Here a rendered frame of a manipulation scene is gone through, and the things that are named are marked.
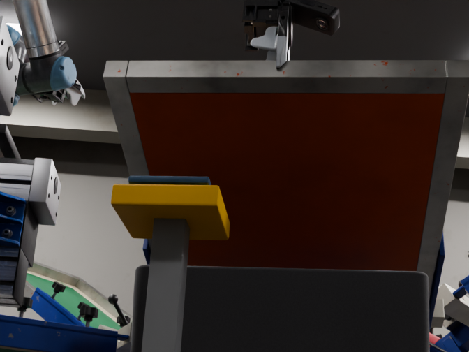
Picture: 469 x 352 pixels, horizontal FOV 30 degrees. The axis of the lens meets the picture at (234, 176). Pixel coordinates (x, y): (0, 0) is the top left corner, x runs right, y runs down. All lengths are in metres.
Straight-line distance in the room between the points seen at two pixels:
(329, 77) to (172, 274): 0.48
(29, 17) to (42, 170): 0.51
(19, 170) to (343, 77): 0.65
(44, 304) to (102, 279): 3.41
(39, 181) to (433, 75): 0.75
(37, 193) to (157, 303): 0.67
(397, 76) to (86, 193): 5.36
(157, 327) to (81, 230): 5.51
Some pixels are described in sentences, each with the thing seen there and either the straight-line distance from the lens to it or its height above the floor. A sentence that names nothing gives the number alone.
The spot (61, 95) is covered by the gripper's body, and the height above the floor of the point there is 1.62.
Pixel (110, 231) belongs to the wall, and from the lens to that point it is 6.52.
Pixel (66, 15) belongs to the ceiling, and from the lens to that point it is 5.58.
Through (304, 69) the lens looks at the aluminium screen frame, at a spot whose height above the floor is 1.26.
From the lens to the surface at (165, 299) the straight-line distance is 1.05.
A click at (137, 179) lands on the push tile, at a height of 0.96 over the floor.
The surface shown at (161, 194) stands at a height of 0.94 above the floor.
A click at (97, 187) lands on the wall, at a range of 6.65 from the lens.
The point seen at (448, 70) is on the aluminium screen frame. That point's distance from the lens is 1.41.
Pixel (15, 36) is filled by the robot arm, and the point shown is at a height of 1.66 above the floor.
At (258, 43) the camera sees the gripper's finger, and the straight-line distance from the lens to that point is 1.43.
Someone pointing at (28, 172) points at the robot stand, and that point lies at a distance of 1.69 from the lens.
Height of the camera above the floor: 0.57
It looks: 22 degrees up
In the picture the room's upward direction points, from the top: 3 degrees clockwise
